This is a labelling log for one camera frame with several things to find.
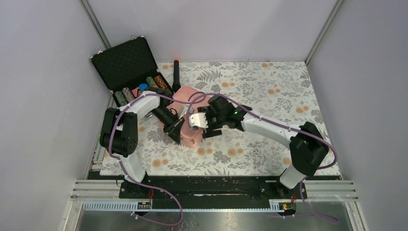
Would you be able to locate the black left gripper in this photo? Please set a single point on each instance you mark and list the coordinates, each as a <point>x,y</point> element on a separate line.
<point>174,129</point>

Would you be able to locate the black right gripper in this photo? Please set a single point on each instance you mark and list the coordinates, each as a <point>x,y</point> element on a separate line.
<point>209,132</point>

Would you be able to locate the pink medicine kit bag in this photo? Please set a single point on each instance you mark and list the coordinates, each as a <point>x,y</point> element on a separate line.
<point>190,137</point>

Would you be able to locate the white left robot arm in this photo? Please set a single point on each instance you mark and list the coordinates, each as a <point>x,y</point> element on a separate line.
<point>119,133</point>

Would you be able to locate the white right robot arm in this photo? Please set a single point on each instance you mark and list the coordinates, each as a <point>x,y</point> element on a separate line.
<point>305,143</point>

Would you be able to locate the black orange-tipped thermometer pen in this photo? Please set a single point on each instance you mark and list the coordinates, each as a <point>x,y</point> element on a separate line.
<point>176,76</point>

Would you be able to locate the black poker chip case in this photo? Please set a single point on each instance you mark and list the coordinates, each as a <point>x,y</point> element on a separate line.
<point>127,65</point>

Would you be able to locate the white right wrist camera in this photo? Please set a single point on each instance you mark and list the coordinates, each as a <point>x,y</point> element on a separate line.
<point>198,120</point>

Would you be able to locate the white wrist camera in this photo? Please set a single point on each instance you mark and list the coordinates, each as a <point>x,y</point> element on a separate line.
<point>198,120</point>
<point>184,112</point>

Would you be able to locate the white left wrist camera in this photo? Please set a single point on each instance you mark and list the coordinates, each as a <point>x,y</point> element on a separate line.
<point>184,112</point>

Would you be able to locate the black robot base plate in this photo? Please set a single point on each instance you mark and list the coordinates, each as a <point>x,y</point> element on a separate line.
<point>211,192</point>

